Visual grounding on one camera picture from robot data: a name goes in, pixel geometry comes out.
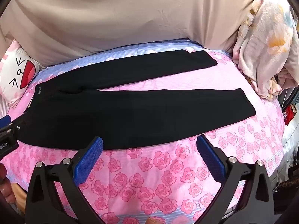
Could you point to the black pants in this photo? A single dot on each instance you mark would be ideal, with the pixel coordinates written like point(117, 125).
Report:
point(116, 121)

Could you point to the pink rose print bedsheet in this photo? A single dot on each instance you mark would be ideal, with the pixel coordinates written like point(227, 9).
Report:
point(163, 168)

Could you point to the beige cloth backdrop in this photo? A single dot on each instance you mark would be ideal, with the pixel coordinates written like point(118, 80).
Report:
point(116, 16)

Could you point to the white cartoon face pillow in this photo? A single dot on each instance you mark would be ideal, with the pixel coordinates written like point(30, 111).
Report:
point(14, 74)

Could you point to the person's left hand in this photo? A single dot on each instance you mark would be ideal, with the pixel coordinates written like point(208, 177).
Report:
point(5, 186)

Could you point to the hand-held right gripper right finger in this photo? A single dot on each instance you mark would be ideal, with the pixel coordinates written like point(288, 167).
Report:
point(211, 158)

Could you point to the red object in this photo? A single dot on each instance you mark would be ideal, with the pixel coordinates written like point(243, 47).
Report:
point(289, 114)

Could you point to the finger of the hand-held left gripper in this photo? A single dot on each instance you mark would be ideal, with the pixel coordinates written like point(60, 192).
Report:
point(16, 126)

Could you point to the pastel floral blanket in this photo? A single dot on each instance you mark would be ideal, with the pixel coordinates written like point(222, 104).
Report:
point(264, 39)

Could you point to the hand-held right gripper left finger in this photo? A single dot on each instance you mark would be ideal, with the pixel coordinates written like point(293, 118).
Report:
point(90, 158)

